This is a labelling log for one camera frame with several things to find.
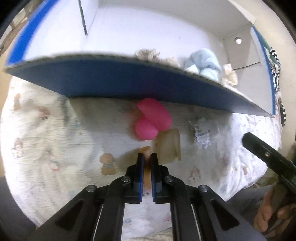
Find blue white cardboard box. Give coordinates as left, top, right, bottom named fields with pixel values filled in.
left=6, top=1, right=275, bottom=117

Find clear plastic label bag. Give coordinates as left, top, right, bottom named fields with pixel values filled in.
left=189, top=118, right=219, bottom=149

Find white sock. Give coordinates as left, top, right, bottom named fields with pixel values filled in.
left=221, top=64, right=238, bottom=86

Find beige lace scrunchies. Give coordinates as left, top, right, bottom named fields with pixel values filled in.
left=135, top=49, right=180, bottom=68

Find tan cardboard tube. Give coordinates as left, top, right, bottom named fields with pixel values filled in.
left=154, top=128, right=182, bottom=165

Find black white striped cloth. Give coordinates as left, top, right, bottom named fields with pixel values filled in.
left=269, top=47, right=287, bottom=127

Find pink plush toy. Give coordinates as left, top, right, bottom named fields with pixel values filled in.
left=135, top=98, right=173, bottom=141

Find orange foam roller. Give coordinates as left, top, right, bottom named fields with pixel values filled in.
left=139, top=146, right=152, bottom=191

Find light blue fluffy sock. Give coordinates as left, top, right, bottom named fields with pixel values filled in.
left=184, top=48, right=222, bottom=83

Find person right hand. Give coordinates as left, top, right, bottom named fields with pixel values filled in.
left=253, top=187, right=295, bottom=237

